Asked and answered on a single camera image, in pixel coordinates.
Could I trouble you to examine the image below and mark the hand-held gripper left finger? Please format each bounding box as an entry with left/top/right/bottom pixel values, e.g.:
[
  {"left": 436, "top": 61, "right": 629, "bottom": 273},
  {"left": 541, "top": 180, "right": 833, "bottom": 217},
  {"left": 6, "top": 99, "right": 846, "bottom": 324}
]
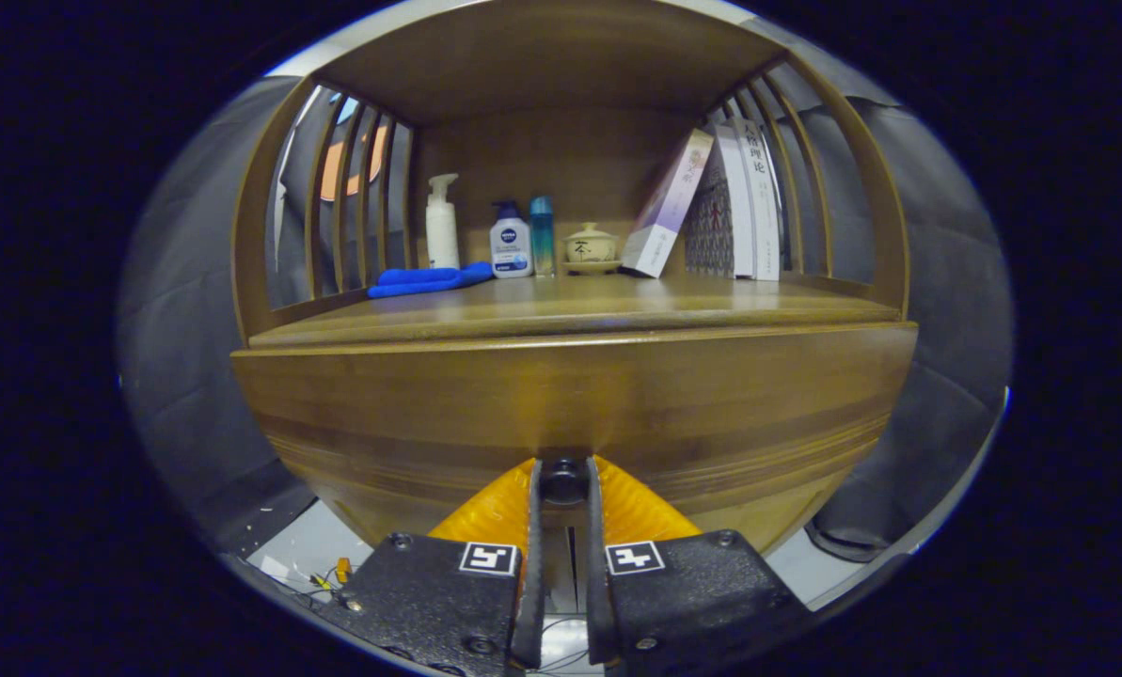
[{"left": 319, "top": 457, "right": 546, "bottom": 676}]

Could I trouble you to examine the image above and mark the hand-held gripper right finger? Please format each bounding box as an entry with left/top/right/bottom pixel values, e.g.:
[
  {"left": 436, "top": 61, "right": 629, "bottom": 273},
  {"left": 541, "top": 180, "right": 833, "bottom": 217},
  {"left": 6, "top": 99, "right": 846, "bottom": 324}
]
[{"left": 585, "top": 455, "right": 814, "bottom": 676}]

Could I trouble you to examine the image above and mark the wooden drawer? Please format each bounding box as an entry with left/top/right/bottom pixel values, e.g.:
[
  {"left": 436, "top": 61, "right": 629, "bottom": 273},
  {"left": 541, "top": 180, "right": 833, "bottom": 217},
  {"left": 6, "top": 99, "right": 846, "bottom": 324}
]
[{"left": 229, "top": 322, "right": 920, "bottom": 509}]

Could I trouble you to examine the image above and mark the wooden countertop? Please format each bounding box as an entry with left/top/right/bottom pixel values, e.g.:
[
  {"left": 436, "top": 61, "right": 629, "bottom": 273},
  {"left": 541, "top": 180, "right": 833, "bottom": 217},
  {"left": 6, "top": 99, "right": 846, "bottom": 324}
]
[{"left": 248, "top": 273, "right": 903, "bottom": 349}]

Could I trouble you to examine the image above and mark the wooden cabinet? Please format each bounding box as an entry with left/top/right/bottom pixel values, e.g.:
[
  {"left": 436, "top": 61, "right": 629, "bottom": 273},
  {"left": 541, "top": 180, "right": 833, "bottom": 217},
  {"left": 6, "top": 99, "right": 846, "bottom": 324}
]
[{"left": 229, "top": 0, "right": 920, "bottom": 558}]

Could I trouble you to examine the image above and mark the blue folded cloth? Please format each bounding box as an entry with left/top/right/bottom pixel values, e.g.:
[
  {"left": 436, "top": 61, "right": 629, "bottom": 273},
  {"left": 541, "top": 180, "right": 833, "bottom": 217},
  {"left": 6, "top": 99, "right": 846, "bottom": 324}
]
[{"left": 367, "top": 262, "right": 496, "bottom": 300}]

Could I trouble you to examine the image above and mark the beige lidded teacup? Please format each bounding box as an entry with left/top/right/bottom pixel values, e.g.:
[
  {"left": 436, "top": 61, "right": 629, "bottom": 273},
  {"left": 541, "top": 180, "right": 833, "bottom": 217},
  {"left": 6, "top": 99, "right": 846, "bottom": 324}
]
[{"left": 563, "top": 222, "right": 624, "bottom": 276}]

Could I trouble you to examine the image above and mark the white bottle blue label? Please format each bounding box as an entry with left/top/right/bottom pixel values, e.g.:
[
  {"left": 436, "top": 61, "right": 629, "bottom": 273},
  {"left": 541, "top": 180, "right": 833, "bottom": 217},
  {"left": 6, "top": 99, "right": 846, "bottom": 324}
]
[{"left": 489, "top": 200, "right": 534, "bottom": 279}]

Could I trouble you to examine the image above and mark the teal glass bottle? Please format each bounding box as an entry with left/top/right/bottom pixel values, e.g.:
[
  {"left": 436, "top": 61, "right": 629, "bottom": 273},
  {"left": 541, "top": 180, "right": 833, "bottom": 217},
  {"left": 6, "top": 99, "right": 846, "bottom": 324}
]
[{"left": 529, "top": 196, "right": 556, "bottom": 277}]

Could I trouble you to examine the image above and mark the white pump bottle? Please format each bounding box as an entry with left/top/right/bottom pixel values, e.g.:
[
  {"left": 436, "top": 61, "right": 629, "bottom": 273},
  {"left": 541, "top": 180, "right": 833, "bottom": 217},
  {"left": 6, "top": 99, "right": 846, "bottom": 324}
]
[{"left": 425, "top": 173, "right": 461, "bottom": 271}]

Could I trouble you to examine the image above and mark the grey patterned book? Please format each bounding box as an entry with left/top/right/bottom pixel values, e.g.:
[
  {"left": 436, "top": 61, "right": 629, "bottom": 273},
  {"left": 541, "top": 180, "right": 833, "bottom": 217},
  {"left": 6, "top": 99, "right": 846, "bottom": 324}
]
[{"left": 685, "top": 127, "right": 755, "bottom": 279}]

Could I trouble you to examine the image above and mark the purple white box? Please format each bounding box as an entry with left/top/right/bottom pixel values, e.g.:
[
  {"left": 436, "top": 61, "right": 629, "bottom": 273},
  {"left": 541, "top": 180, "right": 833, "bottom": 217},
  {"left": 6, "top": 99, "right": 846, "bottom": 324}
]
[{"left": 620, "top": 128, "right": 715, "bottom": 279}]

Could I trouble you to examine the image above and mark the black backdrop cloth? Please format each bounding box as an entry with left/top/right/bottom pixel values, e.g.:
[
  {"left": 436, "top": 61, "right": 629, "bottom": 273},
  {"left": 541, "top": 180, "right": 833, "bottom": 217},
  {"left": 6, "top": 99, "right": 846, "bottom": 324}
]
[{"left": 117, "top": 19, "right": 1013, "bottom": 565}]

